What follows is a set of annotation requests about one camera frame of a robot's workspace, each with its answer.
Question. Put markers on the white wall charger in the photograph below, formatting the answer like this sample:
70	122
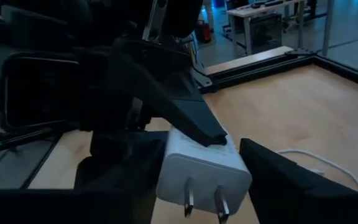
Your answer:
204	174

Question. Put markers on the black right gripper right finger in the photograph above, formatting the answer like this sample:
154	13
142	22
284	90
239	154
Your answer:
291	202

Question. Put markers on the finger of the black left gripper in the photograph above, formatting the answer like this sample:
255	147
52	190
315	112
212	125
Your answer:
113	149
172	102

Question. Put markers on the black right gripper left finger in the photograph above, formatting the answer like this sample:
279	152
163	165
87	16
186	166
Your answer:
73	208

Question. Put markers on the red black canister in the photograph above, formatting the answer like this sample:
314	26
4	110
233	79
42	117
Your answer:
203	31

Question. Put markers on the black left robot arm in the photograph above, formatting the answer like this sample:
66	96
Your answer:
89	15

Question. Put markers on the black crate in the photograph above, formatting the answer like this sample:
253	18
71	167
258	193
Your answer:
266	32

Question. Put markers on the white work table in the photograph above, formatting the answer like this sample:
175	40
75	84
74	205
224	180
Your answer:
248	31

